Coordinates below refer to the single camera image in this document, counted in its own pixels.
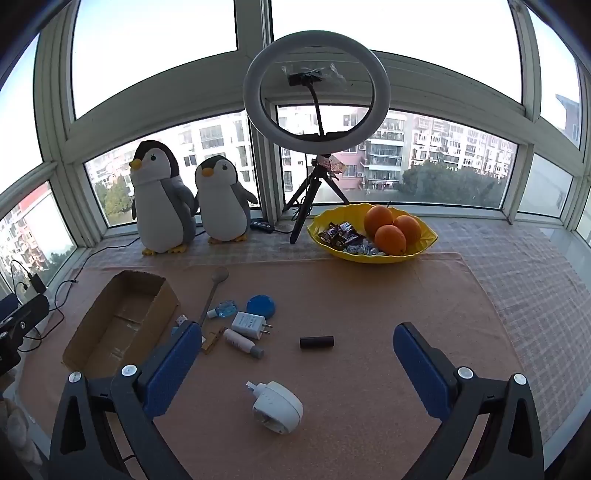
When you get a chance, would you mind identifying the brown cardboard box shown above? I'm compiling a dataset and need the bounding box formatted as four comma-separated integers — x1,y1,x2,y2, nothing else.
62,270,179,379

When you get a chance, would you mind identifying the patterned silver lighter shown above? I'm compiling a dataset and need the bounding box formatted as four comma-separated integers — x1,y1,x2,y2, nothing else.
174,314,187,327

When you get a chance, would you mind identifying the wooden clothespin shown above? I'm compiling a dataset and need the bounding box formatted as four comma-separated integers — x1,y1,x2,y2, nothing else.
201,327,225,354

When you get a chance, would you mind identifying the pink tube grey cap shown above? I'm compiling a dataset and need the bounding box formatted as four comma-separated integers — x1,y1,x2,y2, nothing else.
223,329,264,359

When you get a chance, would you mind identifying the white round plug device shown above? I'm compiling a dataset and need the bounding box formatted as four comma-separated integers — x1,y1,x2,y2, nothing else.
245,381,304,435

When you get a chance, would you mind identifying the clear blue small bottle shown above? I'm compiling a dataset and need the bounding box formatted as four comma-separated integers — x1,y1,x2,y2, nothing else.
206,300,238,319

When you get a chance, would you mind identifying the grey long spoon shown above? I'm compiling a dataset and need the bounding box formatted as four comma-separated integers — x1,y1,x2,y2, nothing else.
198,267,228,327

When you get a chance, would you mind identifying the white USB charger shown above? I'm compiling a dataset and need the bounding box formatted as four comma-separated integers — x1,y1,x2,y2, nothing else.
230,312,273,340

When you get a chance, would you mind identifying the blue round lid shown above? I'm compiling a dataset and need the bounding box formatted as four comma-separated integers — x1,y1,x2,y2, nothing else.
246,295,276,320

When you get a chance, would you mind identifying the black cylinder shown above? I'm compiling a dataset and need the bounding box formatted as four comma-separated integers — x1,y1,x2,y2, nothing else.
300,335,335,350

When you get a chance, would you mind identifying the checkered cloth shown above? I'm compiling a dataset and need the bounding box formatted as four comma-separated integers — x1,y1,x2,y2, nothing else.
87,219,590,440

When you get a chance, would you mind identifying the large plush penguin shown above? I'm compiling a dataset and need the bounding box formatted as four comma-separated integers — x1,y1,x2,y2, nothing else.
129,140,197,256

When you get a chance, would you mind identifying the pink felt mat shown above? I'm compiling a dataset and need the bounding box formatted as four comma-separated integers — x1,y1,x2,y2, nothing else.
18,251,525,480

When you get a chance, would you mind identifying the small plush penguin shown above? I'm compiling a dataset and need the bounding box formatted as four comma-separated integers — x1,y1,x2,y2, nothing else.
194,155,259,244

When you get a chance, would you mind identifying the orange right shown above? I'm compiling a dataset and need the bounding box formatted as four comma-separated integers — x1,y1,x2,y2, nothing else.
394,215,422,246

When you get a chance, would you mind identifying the orange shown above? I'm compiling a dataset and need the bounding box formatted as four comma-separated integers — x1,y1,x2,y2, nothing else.
394,215,422,246
363,205,394,240
374,224,407,256

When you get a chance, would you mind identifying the orange front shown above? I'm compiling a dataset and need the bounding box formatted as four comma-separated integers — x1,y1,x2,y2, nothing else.
374,224,407,256

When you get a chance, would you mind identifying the yellow fruit bowl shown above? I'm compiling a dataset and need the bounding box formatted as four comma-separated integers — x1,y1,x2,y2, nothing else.
308,203,439,264

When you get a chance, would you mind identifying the black inline remote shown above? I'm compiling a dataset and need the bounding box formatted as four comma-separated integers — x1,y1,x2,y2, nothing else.
250,220,274,234

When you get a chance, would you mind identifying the orange top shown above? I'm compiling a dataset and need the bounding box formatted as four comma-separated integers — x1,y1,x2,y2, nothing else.
363,205,394,240

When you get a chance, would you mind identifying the wrapped candies pile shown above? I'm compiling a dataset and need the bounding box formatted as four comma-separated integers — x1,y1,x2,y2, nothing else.
318,222,384,256

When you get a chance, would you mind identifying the black tripod stand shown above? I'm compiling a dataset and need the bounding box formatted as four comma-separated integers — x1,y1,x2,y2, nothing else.
283,79,351,245

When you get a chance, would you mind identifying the phone holder clamp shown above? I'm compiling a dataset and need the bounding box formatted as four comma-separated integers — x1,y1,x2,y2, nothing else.
281,63,348,87

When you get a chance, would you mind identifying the black cable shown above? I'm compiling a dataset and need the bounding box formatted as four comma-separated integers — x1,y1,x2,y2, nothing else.
9,234,143,354

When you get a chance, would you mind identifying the white ring light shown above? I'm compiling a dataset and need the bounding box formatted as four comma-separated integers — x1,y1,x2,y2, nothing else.
242,30,391,155

